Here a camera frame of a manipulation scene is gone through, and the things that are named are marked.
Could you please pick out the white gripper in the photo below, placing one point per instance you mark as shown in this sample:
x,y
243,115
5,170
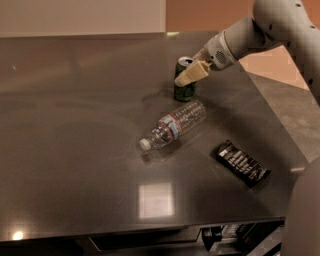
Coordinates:
x,y
216,50

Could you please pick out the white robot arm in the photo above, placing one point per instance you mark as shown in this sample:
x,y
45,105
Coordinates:
x,y
276,22

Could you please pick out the clear plastic water bottle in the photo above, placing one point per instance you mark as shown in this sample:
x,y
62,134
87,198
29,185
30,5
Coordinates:
x,y
173,125

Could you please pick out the green soda can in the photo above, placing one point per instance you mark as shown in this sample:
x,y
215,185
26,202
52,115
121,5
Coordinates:
x,y
186,93

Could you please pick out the black snack bar wrapper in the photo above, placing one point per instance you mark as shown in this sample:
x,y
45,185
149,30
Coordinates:
x,y
240,163

